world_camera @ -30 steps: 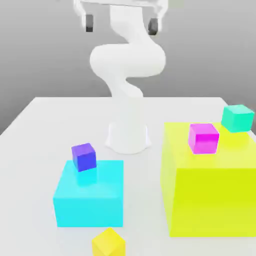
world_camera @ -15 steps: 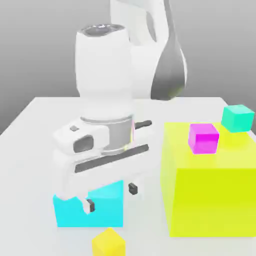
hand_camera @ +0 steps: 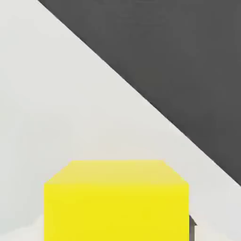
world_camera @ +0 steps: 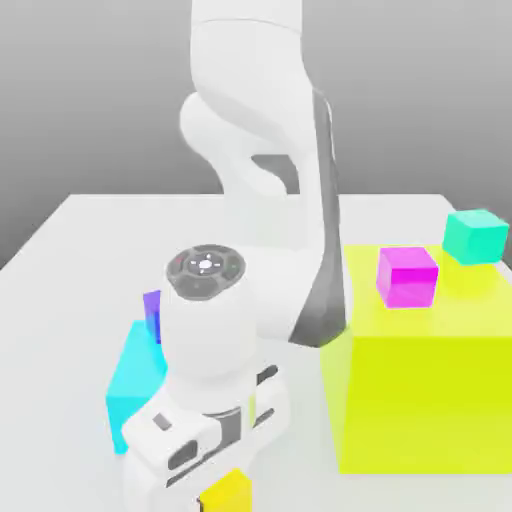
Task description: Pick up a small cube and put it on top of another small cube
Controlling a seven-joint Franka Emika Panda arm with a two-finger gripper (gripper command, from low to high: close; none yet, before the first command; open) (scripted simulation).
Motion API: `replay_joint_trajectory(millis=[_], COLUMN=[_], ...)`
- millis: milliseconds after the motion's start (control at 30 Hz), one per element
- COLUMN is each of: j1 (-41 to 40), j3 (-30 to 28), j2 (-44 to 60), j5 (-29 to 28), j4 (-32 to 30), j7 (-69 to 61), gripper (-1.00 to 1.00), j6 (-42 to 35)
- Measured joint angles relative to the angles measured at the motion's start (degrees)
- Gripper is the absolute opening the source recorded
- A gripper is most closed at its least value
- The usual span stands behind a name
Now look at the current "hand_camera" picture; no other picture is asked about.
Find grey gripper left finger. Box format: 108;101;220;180
7;214;45;241

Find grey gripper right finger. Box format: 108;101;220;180
189;214;229;241

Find small yellow cube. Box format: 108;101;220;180
44;160;190;241

